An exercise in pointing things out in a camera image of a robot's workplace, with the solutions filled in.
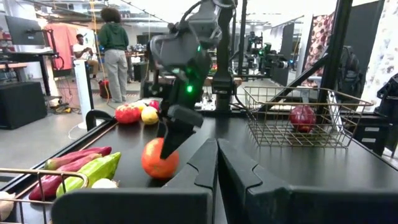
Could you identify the black labelled control box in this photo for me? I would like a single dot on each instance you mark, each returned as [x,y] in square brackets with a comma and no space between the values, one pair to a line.
[371,135]

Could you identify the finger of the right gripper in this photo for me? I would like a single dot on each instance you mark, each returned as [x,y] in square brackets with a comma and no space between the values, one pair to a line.
[161,129]
[178,130]

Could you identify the red floor box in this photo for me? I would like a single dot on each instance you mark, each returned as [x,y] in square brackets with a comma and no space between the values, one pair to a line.
[104,88]

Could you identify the dark red pomegranate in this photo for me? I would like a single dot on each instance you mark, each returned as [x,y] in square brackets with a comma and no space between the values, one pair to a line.
[302,118]

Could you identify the black background robot arm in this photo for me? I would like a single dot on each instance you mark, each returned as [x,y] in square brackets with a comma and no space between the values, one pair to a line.
[267,57]

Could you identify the green ridged gourd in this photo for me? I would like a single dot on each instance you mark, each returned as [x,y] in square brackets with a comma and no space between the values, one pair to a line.
[93,171]

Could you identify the white floral curtain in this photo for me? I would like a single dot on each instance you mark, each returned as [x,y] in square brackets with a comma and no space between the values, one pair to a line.
[384,53]

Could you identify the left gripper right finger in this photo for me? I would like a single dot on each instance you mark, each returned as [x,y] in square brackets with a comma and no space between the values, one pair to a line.
[264,205]

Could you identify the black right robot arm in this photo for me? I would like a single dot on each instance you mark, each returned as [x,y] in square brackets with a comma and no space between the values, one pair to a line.
[225,46]

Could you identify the black frame clamp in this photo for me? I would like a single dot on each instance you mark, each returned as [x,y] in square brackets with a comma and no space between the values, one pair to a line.
[93,119]

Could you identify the dark red floral curtain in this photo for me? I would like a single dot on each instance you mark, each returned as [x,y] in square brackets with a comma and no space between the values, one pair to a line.
[320,40]

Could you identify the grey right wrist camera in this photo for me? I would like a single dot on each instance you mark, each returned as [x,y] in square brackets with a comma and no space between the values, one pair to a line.
[174,51]

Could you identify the red hanging cloth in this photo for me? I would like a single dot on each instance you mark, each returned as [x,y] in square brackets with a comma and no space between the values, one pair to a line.
[63,42]

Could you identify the black floor cabinet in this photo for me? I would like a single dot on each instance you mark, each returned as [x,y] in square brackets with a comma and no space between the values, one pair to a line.
[20,104]

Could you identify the white garlic bulb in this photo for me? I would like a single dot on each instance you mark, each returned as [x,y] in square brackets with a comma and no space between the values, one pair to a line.
[6,205]
[104,183]

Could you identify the black desk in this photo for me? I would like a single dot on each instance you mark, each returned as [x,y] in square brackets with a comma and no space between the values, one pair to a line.
[28,56]

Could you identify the black monitor on arm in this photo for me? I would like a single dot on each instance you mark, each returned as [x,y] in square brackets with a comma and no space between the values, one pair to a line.
[25,29]

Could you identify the black divider panel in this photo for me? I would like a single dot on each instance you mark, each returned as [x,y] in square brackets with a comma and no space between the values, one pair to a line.
[367,28]
[287,46]

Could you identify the orange-yellow lemon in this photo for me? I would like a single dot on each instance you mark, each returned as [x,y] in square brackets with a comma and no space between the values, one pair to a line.
[150,115]

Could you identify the black white floor stand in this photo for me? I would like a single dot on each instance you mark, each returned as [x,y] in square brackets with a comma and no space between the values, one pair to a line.
[82,90]

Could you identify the black backpack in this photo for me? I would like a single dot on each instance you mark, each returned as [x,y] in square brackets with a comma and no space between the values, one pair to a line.
[349,73]

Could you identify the orange-red ribbed tomato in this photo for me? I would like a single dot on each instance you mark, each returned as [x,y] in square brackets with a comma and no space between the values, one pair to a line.
[127,113]

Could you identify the black frame strut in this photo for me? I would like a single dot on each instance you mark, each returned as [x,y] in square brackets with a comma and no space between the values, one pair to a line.
[292,84]
[335,46]

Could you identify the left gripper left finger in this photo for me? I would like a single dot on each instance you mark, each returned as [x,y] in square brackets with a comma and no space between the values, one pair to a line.
[174,205]

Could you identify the person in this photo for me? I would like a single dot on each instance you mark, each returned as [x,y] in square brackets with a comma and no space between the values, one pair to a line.
[81,49]
[113,53]

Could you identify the orange fruit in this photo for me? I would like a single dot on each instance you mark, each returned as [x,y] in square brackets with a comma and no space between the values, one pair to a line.
[152,165]

